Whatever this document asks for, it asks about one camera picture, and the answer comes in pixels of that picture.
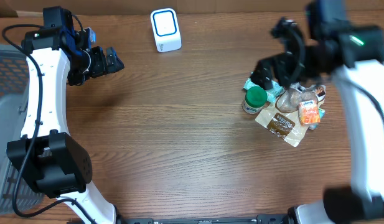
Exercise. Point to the teal tissue pack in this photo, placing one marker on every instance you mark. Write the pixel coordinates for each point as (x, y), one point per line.
(321, 114)

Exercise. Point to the green capped bottle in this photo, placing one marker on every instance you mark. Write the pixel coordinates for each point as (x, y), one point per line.
(254, 100)

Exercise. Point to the beige plastic pouch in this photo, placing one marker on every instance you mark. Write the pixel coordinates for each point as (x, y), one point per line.
(282, 117)

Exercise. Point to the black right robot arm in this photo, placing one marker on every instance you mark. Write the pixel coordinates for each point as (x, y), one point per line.
(354, 57)

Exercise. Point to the green snack packet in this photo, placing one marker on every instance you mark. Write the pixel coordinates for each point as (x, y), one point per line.
(272, 94)

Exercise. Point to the grey plastic mesh basket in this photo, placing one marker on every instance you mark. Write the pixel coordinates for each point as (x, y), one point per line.
(13, 106)

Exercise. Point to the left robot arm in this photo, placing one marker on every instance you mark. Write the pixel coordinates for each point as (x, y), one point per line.
(45, 156)

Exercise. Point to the white barcode scanner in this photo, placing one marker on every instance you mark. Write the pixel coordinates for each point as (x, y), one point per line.
(166, 30)

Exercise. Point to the orange tissue pack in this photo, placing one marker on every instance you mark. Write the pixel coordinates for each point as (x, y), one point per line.
(309, 112)

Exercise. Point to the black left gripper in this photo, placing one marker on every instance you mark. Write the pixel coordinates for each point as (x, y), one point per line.
(103, 66)

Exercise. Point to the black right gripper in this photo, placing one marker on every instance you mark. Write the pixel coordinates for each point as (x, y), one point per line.
(277, 65)

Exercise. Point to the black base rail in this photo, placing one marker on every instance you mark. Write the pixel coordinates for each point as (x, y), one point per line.
(259, 219)

